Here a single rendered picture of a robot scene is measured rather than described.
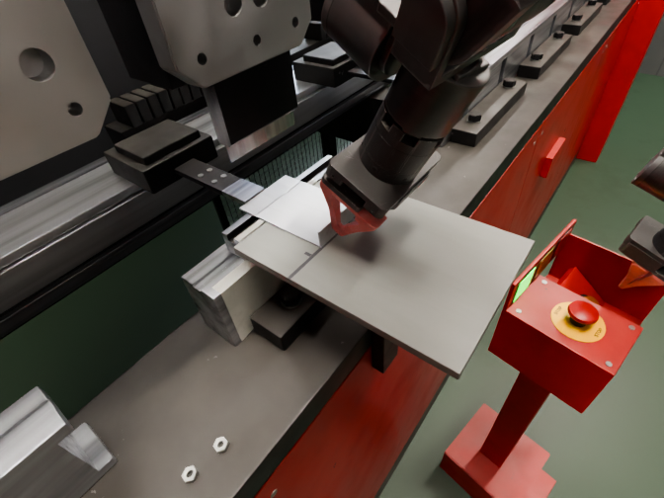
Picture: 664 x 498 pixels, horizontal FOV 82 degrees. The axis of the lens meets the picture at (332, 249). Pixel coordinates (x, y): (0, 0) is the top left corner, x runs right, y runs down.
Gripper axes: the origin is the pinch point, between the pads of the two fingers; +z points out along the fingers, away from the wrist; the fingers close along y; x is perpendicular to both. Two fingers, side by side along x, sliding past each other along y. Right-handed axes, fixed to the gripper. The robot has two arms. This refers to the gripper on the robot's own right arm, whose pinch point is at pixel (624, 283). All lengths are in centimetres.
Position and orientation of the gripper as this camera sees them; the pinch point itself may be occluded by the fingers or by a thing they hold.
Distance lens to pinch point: 74.1
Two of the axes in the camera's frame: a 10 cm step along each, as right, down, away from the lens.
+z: -1.0, 5.7, 8.2
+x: -7.3, 5.1, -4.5
